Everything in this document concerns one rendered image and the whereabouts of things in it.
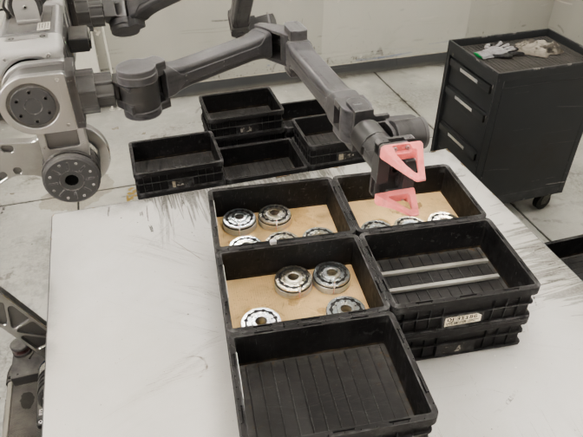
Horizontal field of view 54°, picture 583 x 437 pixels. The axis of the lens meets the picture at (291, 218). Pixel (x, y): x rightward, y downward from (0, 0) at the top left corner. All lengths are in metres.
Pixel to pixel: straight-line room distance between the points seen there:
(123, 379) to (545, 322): 1.19
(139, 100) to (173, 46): 3.30
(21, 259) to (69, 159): 1.75
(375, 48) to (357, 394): 3.88
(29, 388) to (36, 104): 1.31
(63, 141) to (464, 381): 1.20
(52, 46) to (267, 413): 0.89
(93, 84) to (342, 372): 0.84
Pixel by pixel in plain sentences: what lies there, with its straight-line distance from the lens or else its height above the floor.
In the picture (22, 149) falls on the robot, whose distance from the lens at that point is 1.66.
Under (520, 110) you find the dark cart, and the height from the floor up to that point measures 0.69.
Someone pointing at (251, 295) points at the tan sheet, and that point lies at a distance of 1.57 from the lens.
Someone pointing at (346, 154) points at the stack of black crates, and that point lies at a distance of 2.78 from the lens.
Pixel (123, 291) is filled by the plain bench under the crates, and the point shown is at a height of 0.70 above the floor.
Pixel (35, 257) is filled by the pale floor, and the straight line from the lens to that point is 3.23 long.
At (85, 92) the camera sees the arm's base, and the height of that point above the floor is 1.47.
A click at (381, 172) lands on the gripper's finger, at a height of 1.46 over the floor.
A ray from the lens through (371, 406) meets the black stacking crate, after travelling 1.36.
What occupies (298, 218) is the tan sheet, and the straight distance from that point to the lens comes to 1.83.
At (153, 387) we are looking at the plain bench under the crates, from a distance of 1.58.
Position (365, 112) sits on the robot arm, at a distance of 1.02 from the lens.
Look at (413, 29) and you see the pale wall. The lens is 5.05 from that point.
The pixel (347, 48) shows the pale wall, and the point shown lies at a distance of 4.85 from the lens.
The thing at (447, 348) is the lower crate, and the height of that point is 0.74.
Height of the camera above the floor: 1.94
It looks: 37 degrees down
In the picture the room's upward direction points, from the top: straight up
